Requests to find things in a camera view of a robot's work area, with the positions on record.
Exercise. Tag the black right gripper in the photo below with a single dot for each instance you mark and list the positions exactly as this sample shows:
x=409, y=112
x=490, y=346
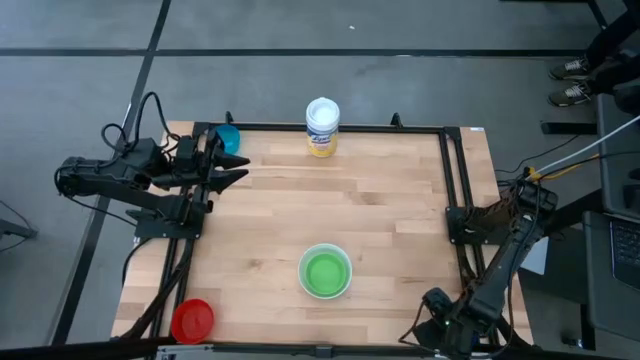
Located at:
x=450, y=315

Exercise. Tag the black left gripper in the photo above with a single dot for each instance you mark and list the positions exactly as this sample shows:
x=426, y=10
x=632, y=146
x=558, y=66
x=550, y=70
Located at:
x=206, y=165

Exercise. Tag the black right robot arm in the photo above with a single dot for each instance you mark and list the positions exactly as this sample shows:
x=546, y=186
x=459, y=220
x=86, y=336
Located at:
x=505, y=265

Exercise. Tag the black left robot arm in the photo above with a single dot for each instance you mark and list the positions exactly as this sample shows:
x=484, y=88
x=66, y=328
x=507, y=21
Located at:
x=125, y=187

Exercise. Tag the blue plastic bowl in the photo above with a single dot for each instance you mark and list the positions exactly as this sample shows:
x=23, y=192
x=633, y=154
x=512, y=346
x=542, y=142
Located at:
x=229, y=138

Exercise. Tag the yellow disinfecting wipes canister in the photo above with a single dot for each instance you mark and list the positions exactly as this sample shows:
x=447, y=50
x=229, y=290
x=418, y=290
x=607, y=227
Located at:
x=322, y=127

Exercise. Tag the green plastic bowl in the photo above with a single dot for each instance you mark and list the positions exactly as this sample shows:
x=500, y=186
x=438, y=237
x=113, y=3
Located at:
x=325, y=271

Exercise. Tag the black laptop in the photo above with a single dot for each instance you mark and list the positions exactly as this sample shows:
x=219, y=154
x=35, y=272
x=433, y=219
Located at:
x=626, y=252

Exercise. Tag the grey side desk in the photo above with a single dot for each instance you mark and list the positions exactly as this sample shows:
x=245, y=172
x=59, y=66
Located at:
x=612, y=200

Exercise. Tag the black desk foot bar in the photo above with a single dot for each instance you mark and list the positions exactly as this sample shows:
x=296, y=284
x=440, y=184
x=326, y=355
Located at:
x=568, y=128

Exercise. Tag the person's shoe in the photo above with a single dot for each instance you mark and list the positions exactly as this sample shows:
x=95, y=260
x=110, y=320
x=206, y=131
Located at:
x=569, y=94
x=570, y=68

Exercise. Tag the person's leg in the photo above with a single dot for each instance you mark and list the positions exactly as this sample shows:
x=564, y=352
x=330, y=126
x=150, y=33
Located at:
x=612, y=40

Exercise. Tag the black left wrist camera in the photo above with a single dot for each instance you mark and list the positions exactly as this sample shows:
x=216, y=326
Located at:
x=186, y=147

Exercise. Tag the black metal table frame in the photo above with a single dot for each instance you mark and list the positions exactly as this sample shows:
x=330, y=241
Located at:
x=450, y=165

